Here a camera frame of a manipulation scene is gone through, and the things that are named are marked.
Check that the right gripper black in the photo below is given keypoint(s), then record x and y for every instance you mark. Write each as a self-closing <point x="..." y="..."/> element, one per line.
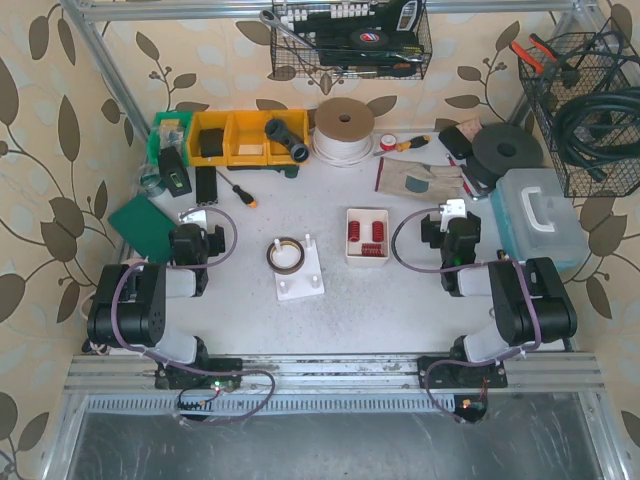
<point x="430" y="229"/>

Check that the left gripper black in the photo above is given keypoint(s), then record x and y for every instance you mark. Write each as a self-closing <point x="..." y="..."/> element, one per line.
<point x="215" y="241"/>

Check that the small red spring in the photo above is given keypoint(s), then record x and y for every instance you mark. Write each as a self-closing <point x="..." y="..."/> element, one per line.
<point x="373" y="250"/>

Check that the white spring tray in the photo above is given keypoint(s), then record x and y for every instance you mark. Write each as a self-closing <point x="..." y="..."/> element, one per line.
<point x="366" y="216"/>

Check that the brown tape roll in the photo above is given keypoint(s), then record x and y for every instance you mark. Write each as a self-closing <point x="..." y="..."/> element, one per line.
<point x="285" y="256"/>

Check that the large red spring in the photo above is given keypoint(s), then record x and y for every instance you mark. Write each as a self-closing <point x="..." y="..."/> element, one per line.
<point x="354" y="231"/>

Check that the white peg fixture plate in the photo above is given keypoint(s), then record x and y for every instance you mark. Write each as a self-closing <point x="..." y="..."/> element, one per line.
<point x="307" y="281"/>

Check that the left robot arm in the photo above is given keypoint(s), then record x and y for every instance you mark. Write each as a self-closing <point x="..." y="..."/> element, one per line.
<point x="129" y="306"/>

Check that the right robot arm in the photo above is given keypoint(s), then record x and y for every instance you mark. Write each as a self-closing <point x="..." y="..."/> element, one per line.
<point x="530" y="307"/>

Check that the medium red spring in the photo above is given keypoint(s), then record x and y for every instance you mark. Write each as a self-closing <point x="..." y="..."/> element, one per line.
<point x="378" y="231"/>

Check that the green notebook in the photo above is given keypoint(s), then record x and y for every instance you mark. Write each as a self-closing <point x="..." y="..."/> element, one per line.
<point x="145" y="228"/>

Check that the black aluminium extrusion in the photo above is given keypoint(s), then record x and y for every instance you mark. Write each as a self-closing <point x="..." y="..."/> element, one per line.
<point x="206" y="186"/>

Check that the black green meter device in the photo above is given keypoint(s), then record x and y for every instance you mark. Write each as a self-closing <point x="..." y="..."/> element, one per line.
<point x="173" y="172"/>

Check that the glass jar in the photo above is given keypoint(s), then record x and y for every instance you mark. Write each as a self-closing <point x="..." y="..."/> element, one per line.
<point x="150" y="182"/>

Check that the teal clear toolbox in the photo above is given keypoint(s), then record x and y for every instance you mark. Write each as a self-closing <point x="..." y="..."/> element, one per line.
<point x="535" y="219"/>

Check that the beige work glove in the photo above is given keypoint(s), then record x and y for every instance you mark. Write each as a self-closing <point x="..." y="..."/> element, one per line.
<point x="428" y="183"/>

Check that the black sanding block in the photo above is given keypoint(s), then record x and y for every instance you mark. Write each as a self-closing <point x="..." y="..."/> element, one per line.
<point x="456" y="143"/>

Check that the black disc spool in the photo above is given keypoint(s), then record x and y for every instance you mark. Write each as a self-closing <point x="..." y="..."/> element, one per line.
<point x="498" y="148"/>

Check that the yellow storage bin row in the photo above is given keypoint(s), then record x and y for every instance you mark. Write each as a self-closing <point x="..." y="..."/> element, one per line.
<point x="237" y="138"/>

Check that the yellow black screwdriver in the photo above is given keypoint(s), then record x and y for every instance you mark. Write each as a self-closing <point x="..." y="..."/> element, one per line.
<point x="413" y="143"/>

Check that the green storage bin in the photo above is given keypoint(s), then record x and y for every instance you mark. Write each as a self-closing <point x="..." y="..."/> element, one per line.
<point x="169" y="129"/>

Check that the red white tape roll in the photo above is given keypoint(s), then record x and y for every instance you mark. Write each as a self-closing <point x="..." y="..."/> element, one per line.
<point x="388" y="142"/>

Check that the black pipe fitting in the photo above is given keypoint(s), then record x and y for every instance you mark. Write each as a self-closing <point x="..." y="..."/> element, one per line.
<point x="277" y="131"/>

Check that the silver wrench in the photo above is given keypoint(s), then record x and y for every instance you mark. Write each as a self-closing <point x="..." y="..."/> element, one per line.
<point x="272" y="21"/>

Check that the red handled tool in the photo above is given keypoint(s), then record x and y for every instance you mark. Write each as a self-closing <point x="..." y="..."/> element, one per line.
<point x="466" y="187"/>

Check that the yellow handled screwdriver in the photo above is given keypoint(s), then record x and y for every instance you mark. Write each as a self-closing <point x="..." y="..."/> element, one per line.
<point x="244" y="196"/>

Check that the aluminium front rail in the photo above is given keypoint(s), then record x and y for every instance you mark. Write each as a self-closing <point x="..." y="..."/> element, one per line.
<point x="276" y="385"/>

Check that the white cable spool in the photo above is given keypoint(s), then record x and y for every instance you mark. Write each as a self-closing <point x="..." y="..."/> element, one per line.
<point x="343" y="133"/>

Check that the orange handled pliers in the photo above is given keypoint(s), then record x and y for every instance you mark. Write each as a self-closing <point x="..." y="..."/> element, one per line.
<point x="538" y="46"/>

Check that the top wire basket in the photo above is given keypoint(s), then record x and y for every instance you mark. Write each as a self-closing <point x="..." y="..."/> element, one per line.
<point x="353" y="39"/>

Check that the wire basket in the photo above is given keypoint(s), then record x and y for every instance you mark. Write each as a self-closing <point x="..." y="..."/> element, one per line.
<point x="353" y="39"/>
<point x="588" y="112"/>

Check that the right wire basket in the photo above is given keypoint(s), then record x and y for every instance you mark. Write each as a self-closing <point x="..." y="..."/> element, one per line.
<point x="588" y="112"/>

